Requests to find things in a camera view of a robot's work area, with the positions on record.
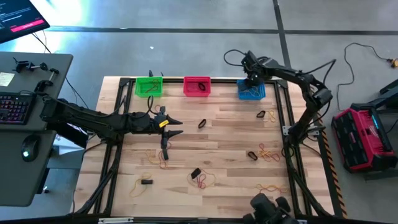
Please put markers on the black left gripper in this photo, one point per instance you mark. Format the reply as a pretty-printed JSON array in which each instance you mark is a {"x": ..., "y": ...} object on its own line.
[{"x": 155, "y": 124}]

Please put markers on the yellow black hazard strip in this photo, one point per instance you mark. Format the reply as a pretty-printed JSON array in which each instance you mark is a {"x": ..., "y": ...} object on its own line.
[{"x": 335, "y": 180}]

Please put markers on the red rubber band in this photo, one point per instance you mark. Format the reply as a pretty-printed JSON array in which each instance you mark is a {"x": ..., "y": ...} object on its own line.
[
  {"x": 202, "y": 183},
  {"x": 262, "y": 145},
  {"x": 151, "y": 89},
  {"x": 160, "y": 163}
]

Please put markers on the silver metal bracket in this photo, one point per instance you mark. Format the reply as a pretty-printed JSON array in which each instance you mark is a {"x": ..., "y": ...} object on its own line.
[
  {"x": 115, "y": 220},
  {"x": 300, "y": 221}
]

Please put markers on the black desk leg bar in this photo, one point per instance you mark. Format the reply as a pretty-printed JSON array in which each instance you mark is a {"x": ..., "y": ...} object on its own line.
[{"x": 74, "y": 138}]

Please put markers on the black binder clip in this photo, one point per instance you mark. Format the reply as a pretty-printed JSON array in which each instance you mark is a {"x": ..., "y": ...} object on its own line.
[{"x": 196, "y": 173}]

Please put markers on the black backlit keyboard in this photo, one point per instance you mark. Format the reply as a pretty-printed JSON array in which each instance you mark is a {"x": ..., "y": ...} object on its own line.
[{"x": 14, "y": 109}]

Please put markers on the black post clamp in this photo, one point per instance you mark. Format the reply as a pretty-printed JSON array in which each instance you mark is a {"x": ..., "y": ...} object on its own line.
[{"x": 150, "y": 73}]

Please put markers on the pale sticky note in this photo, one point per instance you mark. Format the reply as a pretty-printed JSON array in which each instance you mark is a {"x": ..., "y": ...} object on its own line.
[{"x": 6, "y": 79}]

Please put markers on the yellow plug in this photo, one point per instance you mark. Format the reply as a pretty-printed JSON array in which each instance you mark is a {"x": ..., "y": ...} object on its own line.
[{"x": 394, "y": 63}]

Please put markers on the monitor with red button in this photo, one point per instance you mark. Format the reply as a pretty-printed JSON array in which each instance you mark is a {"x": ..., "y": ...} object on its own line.
[{"x": 18, "y": 15}]

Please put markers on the blue plastic basket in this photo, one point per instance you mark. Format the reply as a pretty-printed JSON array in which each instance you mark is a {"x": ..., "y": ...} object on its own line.
[{"x": 241, "y": 96}]

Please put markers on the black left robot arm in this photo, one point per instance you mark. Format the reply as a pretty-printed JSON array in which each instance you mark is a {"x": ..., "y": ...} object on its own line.
[{"x": 93, "y": 119}]

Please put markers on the white paper sheet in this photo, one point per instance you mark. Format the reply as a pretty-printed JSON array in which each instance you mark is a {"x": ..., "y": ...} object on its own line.
[{"x": 63, "y": 146}]

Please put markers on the dark grey desk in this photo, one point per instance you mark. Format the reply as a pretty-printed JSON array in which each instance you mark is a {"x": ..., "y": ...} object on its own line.
[{"x": 18, "y": 180}]

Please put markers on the red black tool case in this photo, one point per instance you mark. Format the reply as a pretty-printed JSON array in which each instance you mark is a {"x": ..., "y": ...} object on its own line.
[{"x": 363, "y": 140}]

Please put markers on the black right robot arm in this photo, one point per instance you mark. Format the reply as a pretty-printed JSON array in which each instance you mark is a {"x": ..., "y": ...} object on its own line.
[{"x": 311, "y": 90}]

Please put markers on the black aluminium table frame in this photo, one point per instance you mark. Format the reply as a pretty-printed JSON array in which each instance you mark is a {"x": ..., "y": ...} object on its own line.
[{"x": 174, "y": 80}]

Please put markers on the dark metal stand base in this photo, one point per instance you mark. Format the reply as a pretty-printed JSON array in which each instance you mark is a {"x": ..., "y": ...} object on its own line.
[{"x": 388, "y": 88}]

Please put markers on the red plastic basket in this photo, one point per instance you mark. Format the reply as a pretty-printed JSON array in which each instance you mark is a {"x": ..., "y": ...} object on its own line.
[{"x": 186, "y": 80}]

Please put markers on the black computer mouse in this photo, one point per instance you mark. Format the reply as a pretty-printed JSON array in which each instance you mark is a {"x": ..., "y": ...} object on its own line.
[{"x": 30, "y": 146}]

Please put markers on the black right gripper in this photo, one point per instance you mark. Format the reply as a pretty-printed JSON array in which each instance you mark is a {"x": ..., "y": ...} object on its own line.
[{"x": 253, "y": 68}]

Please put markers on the green plastic basket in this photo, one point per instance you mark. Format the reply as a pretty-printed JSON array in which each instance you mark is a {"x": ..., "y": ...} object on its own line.
[{"x": 139, "y": 81}]

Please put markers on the black desk clamp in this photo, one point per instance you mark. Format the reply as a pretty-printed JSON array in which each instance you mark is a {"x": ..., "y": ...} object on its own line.
[
  {"x": 21, "y": 66},
  {"x": 43, "y": 83}
]

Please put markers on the yellow tape tag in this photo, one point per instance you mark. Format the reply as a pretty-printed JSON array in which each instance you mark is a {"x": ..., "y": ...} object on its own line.
[{"x": 163, "y": 123}]

